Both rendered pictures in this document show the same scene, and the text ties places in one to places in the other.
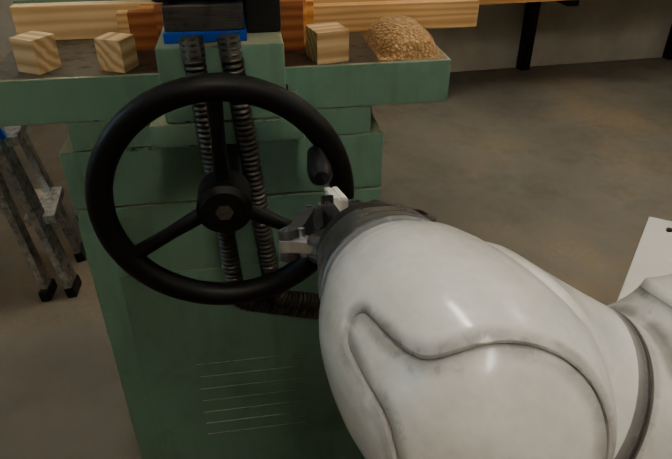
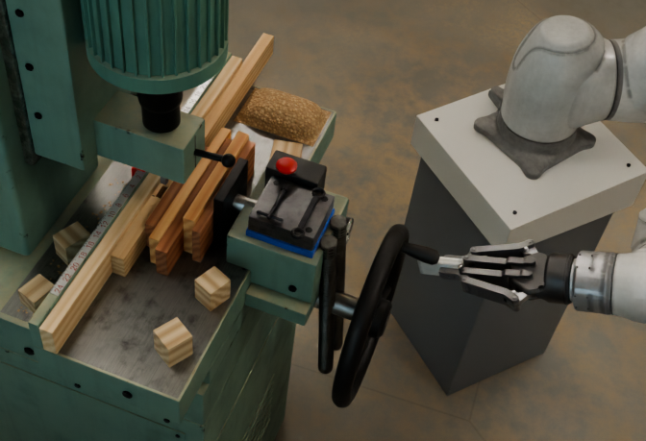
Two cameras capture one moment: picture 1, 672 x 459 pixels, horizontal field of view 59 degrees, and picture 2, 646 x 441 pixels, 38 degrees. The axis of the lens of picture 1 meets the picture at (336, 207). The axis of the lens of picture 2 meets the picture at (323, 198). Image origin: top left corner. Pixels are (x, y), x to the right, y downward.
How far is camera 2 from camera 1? 1.27 m
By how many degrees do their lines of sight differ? 52
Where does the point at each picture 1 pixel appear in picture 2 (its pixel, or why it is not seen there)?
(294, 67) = not seen: hidden behind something
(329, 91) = not seen: hidden behind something
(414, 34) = (311, 110)
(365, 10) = (232, 102)
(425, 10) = (254, 69)
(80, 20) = (90, 289)
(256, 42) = (340, 210)
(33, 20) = (65, 325)
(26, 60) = (182, 353)
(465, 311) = not seen: outside the picture
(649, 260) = (456, 150)
